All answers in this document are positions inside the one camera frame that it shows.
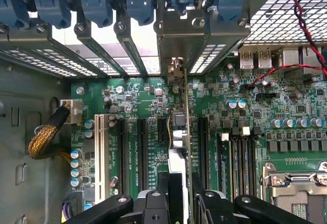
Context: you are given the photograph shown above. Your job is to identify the black connector purple wires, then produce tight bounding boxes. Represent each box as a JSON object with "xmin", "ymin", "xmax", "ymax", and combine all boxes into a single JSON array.
[{"xmin": 60, "ymin": 191, "xmax": 85, "ymax": 224}]

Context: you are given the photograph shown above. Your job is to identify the white PCI slot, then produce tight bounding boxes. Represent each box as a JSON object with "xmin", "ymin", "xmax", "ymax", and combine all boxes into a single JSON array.
[{"xmin": 94, "ymin": 113, "xmax": 110, "ymax": 205}]

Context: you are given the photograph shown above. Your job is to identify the black RAM slot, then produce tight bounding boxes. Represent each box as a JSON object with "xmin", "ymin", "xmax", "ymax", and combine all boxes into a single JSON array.
[
  {"xmin": 231, "ymin": 134, "xmax": 243, "ymax": 199},
  {"xmin": 242, "ymin": 134, "xmax": 253, "ymax": 199}
]

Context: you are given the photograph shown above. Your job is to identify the braided cable white connector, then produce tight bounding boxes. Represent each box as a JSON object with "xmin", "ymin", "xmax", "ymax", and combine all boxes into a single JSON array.
[{"xmin": 26, "ymin": 98, "xmax": 84, "ymax": 161}]

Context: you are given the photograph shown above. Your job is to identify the silver CPU socket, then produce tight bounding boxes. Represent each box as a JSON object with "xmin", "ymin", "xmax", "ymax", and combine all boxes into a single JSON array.
[{"xmin": 260, "ymin": 161, "xmax": 327, "ymax": 224}]

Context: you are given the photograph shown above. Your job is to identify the green Dell motherboard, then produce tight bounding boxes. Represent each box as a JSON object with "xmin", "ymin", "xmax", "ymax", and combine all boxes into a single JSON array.
[{"xmin": 70, "ymin": 67, "xmax": 327, "ymax": 224}]

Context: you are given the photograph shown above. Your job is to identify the long black expansion slot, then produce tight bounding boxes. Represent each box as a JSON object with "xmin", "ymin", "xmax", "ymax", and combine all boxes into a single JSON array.
[
  {"xmin": 116, "ymin": 118, "xmax": 129, "ymax": 197},
  {"xmin": 198, "ymin": 116, "xmax": 211, "ymax": 192},
  {"xmin": 136, "ymin": 118, "xmax": 149, "ymax": 192}
]

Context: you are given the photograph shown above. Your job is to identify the open grey PC case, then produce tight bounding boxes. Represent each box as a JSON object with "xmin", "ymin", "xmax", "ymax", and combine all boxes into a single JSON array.
[{"xmin": 0, "ymin": 0, "xmax": 327, "ymax": 224}]

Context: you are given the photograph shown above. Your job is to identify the silver rear port block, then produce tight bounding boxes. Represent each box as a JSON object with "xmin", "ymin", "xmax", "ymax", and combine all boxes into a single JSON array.
[{"xmin": 238, "ymin": 45, "xmax": 327, "ymax": 74}]

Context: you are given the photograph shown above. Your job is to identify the red black twisted wire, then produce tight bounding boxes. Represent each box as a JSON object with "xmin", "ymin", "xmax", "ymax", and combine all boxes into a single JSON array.
[{"xmin": 247, "ymin": 0, "xmax": 327, "ymax": 90}]

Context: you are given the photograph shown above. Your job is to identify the short black expansion slot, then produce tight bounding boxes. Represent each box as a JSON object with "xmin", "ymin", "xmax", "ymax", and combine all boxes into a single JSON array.
[{"xmin": 156, "ymin": 118, "xmax": 169, "ymax": 145}]

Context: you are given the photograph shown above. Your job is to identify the perforated silver slot cover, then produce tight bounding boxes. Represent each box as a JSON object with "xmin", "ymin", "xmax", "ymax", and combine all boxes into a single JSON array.
[
  {"xmin": 189, "ymin": 9, "xmax": 252, "ymax": 76},
  {"xmin": 7, "ymin": 27, "xmax": 101, "ymax": 79}
]

